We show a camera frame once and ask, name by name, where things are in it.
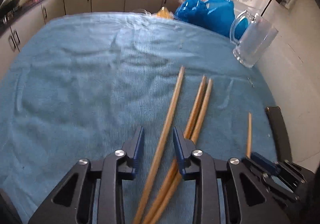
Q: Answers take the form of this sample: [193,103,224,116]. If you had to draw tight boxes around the long tan bamboo chopstick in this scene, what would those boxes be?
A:
[150,78,213,224]
[132,65,186,224]
[142,75,207,224]
[246,112,252,159]

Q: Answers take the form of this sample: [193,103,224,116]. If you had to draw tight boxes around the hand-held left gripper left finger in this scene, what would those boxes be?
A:
[27,126,145,224]

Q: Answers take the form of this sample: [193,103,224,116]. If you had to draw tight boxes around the clear glass mug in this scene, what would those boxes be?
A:
[229,9,279,68]

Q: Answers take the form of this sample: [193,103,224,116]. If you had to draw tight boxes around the yellow packet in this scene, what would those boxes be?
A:
[154,6,175,20]

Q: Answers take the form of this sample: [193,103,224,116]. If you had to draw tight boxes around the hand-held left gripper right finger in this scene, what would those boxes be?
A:
[172,127,292,224]

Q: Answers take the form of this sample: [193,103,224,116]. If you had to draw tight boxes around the black smartphone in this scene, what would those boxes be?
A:
[265,106,292,163]

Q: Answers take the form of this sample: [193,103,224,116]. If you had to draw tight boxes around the blue plastic bag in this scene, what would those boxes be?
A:
[174,0,247,40]

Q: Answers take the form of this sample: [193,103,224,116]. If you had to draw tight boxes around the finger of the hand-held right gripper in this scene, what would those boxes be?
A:
[251,152,282,177]
[242,156,300,202]

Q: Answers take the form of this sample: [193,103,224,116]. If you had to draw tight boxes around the blue towel table cover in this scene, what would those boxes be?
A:
[0,12,278,224]

